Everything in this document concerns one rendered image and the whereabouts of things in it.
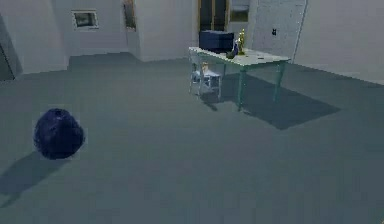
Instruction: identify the dark blue box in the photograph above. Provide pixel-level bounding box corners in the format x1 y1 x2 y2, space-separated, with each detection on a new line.
198 30 235 54

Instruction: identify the dark window with wooden frame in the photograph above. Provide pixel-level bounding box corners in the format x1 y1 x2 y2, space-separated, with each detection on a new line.
197 0 230 33

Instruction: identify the white chair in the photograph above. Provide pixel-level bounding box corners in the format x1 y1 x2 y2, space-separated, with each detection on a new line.
189 61 223 100

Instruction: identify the brown framed wall picture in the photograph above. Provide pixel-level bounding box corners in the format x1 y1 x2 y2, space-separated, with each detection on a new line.
122 0 137 32

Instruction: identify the dark blue round beanbag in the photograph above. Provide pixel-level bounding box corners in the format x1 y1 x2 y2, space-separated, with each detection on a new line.
33 107 86 160

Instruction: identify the pale framed wall picture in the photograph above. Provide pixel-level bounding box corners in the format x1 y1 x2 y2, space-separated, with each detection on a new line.
229 0 251 23

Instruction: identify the white room door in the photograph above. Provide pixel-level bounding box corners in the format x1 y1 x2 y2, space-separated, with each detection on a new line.
250 0 308 62

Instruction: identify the white framed wall picture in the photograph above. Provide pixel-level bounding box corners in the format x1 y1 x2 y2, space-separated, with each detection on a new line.
71 9 100 31

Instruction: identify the dark blue vase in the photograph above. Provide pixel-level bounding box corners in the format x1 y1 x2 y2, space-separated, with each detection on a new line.
226 42 240 60

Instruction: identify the green table with pale top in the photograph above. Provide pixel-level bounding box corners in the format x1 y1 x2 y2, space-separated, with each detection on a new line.
187 46 292 112

